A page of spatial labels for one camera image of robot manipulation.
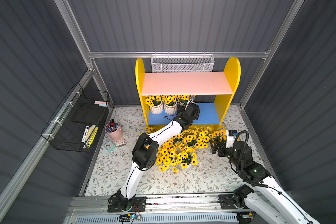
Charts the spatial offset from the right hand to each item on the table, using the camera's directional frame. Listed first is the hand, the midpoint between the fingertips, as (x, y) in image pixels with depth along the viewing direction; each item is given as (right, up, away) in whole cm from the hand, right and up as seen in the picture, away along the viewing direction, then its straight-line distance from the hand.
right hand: (220, 141), depth 76 cm
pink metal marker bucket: (-67, 0, +22) cm, 70 cm away
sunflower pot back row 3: (-19, +25, +8) cm, 32 cm away
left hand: (-16, +21, +16) cm, 30 cm away
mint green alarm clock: (-69, -7, +17) cm, 72 cm away
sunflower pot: (+3, +2, +11) cm, 11 cm away
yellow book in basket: (-63, +5, -14) cm, 65 cm away
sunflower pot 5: (-42, +6, +12) cm, 44 cm away
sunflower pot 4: (-11, +1, +8) cm, 13 cm away
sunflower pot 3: (-29, -8, +1) cm, 30 cm away
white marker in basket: (-71, +5, -7) cm, 71 cm away
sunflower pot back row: (-38, +23, +17) cm, 47 cm away
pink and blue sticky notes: (-71, +22, +8) cm, 74 cm away
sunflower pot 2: (-19, -9, 0) cm, 21 cm away
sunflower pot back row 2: (-28, +21, +15) cm, 38 cm away
